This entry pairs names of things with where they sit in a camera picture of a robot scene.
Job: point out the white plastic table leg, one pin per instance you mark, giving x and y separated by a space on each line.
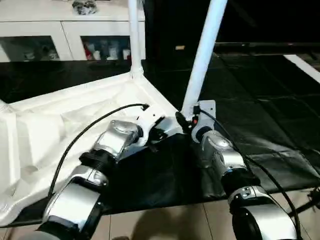
205 50
136 37

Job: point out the white plastic table top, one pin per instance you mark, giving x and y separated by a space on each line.
62 120

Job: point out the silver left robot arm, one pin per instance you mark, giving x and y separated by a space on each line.
112 140

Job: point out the black work mat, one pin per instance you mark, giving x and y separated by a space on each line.
250 112

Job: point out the small yellow label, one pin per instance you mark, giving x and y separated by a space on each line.
180 47

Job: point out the small white jar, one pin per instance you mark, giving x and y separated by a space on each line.
125 53

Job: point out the black box with label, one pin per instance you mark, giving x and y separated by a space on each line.
175 25

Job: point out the dark rounded foot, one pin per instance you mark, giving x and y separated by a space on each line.
121 238

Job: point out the red white bottle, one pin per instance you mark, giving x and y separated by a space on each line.
88 52

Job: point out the white flat strip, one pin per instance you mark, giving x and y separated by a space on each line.
303 68

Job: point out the black tripod stand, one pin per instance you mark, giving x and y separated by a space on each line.
305 202

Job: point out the white toy figurine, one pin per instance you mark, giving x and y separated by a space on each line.
51 51

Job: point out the white glass door cabinet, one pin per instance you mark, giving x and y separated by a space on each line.
62 27

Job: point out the dark crumpled bundle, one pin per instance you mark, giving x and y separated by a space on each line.
83 7

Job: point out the black long rail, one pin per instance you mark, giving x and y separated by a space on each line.
262 45

